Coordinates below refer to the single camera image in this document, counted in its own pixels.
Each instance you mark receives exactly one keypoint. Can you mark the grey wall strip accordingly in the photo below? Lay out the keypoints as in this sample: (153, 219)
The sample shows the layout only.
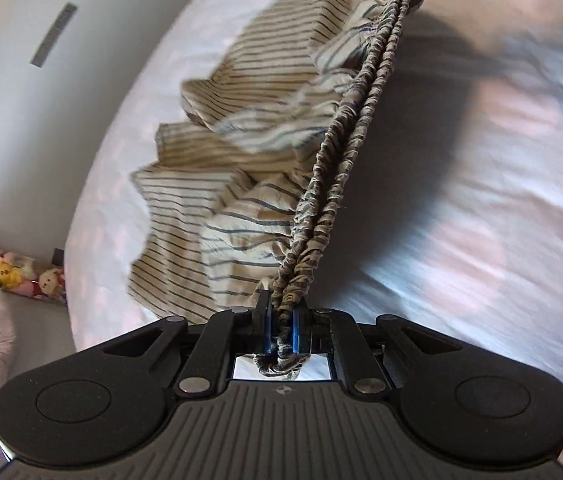
(54, 35)

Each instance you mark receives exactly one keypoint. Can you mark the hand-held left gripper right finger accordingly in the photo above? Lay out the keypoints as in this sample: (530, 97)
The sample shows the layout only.
(295, 332)

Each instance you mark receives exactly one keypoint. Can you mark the bed with pink-dotted sheet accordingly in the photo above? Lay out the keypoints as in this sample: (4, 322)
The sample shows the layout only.
(461, 220)

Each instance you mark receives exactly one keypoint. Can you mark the clear tube of plush toys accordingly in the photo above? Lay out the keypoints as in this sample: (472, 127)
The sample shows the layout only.
(6, 272)

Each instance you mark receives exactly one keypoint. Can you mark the beige striped pants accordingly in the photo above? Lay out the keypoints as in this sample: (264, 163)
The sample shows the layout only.
(241, 110)

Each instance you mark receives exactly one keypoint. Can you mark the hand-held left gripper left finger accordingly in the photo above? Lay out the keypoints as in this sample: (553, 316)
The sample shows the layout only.
(266, 327)

